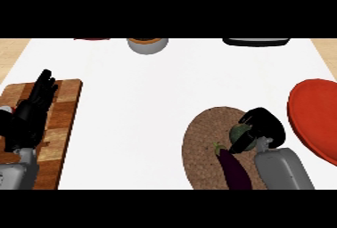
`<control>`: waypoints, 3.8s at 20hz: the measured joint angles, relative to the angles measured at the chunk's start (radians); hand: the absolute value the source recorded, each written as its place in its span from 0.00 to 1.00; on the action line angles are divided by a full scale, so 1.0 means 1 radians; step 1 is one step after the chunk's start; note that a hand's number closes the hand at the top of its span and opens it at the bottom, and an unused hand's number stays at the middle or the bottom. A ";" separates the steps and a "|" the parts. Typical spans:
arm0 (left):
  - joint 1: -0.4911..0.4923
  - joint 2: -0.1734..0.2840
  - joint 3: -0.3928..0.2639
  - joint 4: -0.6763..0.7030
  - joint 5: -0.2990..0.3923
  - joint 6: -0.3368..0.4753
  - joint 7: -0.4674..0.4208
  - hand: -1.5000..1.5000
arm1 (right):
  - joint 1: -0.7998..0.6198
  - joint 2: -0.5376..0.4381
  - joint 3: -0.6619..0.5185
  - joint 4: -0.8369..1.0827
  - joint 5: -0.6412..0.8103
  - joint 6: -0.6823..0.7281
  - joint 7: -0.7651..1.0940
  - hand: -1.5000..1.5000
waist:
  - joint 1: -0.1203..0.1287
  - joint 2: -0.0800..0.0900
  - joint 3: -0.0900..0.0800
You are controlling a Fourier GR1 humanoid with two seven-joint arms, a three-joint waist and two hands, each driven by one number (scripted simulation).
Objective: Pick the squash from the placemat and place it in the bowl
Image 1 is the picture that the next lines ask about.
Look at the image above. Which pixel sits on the purple eggplant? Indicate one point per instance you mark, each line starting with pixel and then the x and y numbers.
pixel 233 172

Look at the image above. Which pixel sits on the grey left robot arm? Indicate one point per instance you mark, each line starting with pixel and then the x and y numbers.
pixel 17 169

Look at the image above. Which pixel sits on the dark red object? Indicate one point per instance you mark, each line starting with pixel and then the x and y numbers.
pixel 90 39

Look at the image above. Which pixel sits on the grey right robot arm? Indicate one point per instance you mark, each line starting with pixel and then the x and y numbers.
pixel 280 166

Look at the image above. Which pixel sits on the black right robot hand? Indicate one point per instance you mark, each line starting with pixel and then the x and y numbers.
pixel 263 126

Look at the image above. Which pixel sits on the round woven brown placemat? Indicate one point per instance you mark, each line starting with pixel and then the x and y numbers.
pixel 203 142

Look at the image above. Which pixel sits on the green squash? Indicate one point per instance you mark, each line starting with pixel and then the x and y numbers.
pixel 237 135

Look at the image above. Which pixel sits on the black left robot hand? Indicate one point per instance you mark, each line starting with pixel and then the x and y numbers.
pixel 31 114

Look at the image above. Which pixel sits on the grey round pot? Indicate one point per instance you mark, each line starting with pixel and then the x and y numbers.
pixel 147 46

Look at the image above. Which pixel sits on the wooden cutting board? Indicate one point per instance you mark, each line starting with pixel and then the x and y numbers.
pixel 54 127

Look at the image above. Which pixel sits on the red bowl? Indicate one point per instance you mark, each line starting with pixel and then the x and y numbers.
pixel 314 115

